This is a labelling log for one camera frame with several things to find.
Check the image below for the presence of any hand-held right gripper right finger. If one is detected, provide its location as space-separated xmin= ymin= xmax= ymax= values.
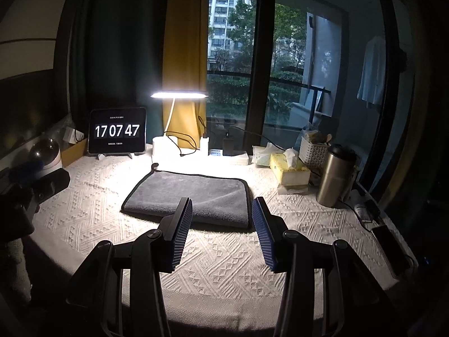
xmin=251 ymin=197 xmax=404 ymax=337

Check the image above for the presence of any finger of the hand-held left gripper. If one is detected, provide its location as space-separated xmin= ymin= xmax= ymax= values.
xmin=33 ymin=168 xmax=71 ymax=203

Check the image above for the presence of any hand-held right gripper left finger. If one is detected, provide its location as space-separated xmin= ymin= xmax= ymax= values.
xmin=65 ymin=197 xmax=194 ymax=337

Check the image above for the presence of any grey towel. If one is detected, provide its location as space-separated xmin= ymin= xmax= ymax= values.
xmin=121 ymin=163 xmax=255 ymax=233

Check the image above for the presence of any white dome device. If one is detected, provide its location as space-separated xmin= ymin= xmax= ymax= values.
xmin=29 ymin=139 xmax=64 ymax=180

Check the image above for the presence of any cardboard box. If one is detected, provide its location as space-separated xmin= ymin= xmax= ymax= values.
xmin=61 ymin=136 xmax=88 ymax=168

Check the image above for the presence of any white textured tablecloth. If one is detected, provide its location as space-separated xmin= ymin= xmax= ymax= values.
xmin=30 ymin=143 xmax=402 ymax=329

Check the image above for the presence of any small white box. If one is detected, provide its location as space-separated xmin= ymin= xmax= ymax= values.
xmin=62 ymin=126 xmax=85 ymax=145

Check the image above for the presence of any white tablet stand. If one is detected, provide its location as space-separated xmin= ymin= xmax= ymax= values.
xmin=96 ymin=152 xmax=134 ymax=161

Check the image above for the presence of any yellow tissue box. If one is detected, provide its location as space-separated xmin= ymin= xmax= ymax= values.
xmin=269 ymin=148 xmax=311 ymax=187

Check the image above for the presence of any white tissue pack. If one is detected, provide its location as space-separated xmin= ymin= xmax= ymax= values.
xmin=252 ymin=142 xmax=282 ymax=168

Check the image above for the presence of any white power strip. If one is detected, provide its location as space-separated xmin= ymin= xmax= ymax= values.
xmin=208 ymin=148 xmax=252 ymax=166

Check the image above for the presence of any tablet clock display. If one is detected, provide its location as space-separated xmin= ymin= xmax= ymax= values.
xmin=87 ymin=107 xmax=148 ymax=155

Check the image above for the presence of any stainless steel tumbler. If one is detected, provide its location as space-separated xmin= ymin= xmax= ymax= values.
xmin=315 ymin=144 xmax=352 ymax=207

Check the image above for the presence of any black power adapter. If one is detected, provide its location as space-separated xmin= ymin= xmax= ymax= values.
xmin=223 ymin=131 xmax=248 ymax=156

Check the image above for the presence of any white woven basket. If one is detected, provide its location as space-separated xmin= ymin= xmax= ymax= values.
xmin=299 ymin=129 xmax=332 ymax=170

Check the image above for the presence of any black charger block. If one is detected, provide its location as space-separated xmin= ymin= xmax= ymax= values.
xmin=363 ymin=198 xmax=382 ymax=223

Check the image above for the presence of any black smartphone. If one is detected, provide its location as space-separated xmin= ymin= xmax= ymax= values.
xmin=371 ymin=224 xmax=410 ymax=279

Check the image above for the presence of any white desk lamp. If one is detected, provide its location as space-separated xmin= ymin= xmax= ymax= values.
xmin=150 ymin=90 xmax=211 ymax=163

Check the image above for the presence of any dark green curtain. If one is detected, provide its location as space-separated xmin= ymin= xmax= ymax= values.
xmin=68 ymin=0 xmax=169 ymax=142

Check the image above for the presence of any yellow curtain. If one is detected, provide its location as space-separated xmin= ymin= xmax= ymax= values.
xmin=161 ymin=0 xmax=210 ymax=147

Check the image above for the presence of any white hanging garment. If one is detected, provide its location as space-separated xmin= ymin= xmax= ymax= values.
xmin=357 ymin=36 xmax=387 ymax=109

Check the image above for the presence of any black cable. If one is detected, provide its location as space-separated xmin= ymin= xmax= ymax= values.
xmin=163 ymin=115 xmax=208 ymax=157

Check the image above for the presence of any black window frame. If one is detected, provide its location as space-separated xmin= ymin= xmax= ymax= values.
xmin=245 ymin=0 xmax=278 ymax=137

